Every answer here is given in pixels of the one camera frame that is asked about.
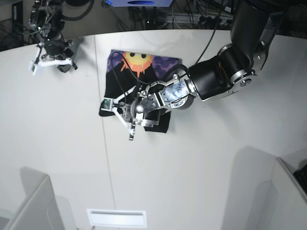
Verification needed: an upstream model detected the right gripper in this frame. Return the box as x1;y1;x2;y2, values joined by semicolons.
44;38;78;70

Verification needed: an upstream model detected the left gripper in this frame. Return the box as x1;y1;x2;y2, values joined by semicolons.
122;74;180;140

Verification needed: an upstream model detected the black T-shirt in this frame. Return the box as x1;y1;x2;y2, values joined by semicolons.
99;50;189;133

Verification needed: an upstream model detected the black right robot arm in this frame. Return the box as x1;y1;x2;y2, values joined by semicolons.
29;0;78;74

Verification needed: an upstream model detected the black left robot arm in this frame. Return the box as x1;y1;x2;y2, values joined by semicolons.
120;0;290;140

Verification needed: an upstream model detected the black tower case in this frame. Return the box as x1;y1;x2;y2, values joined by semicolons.
12;0;24;25

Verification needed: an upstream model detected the white power strip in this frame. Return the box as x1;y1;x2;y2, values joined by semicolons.
165;13;235;26

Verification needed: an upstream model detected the blue box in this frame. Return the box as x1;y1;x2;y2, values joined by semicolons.
106;0;173;7

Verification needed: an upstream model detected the white table slot plate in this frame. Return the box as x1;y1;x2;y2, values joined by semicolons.
87;209;147;228

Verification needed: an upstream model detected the white left partition panel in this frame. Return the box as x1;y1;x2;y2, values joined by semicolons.
0;174;65;230

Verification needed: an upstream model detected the white partition panel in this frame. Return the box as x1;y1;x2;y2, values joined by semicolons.
0;174;65;230
268;158;307;230

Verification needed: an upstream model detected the black keyboard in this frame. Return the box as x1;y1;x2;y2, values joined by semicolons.
294;165;307;191

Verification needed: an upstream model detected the white right partition panel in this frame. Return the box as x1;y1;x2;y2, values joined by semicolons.
268;158;307;230

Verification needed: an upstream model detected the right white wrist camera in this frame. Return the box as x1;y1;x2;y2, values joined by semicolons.
28;43;73;75

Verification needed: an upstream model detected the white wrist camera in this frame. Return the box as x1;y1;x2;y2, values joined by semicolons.
99;86;135;133
28;43;73;75

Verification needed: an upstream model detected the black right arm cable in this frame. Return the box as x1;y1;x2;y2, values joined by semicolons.
59;0;95;21

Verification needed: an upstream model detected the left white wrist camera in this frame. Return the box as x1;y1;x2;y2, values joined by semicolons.
99;86;135;133

